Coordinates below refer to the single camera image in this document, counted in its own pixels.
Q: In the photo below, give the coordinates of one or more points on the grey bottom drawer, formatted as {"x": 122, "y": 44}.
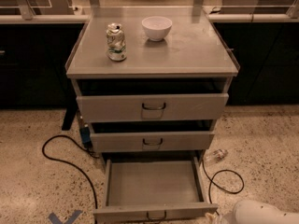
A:
{"x": 153, "y": 191}

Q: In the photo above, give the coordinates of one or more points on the grey drawer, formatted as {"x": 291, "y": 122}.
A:
{"x": 152, "y": 107}
{"x": 156, "y": 141}
{"x": 153, "y": 191}

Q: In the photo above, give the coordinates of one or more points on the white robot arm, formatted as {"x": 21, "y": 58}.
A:
{"x": 253, "y": 212}

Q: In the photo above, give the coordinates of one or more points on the grey middle drawer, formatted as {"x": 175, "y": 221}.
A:
{"x": 156, "y": 141}

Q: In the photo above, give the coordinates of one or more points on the grey metal drawer cabinet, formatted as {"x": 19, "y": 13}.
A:
{"x": 192, "y": 59}

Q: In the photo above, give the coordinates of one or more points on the grey top drawer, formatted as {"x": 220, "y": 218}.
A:
{"x": 152, "y": 107}

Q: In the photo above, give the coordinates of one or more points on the clear plastic bottle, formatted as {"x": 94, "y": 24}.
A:
{"x": 215, "y": 156}

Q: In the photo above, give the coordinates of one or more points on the blue power adapter box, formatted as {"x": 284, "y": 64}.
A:
{"x": 85, "y": 136}

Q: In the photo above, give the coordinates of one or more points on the dark right bench cabinet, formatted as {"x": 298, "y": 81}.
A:
{"x": 268, "y": 56}

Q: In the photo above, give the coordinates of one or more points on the dark bench cabinet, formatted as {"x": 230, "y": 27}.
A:
{"x": 268, "y": 56}
{"x": 32, "y": 60}

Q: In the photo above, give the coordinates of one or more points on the white ceramic bowl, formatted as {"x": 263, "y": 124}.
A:
{"x": 156, "y": 28}

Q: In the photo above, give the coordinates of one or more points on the crushed green soda can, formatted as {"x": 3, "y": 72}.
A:
{"x": 116, "y": 45}

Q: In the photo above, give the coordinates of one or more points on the dark left bench cabinet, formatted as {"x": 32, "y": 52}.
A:
{"x": 32, "y": 60}

